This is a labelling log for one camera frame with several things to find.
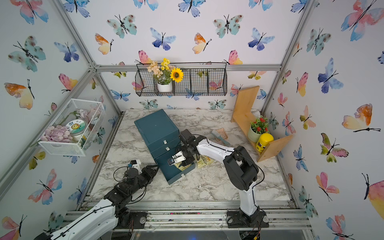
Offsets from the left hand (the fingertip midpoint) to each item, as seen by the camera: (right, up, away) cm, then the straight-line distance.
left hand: (161, 166), depth 82 cm
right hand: (+10, +6, +7) cm, 14 cm away
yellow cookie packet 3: (+11, -2, +6) cm, 13 cm away
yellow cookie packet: (+22, -1, +9) cm, 24 cm away
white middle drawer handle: (+3, +9, +4) cm, 11 cm away
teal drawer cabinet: (+1, +16, -4) cm, 16 cm away
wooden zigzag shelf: (+53, +32, +27) cm, 68 cm away
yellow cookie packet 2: (+26, +2, +9) cm, 28 cm away
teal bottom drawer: (+5, -4, +2) cm, 6 cm away
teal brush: (+33, +17, +21) cm, 43 cm away
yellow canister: (+56, +14, +1) cm, 58 cm away
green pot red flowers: (+56, +22, +4) cm, 60 cm away
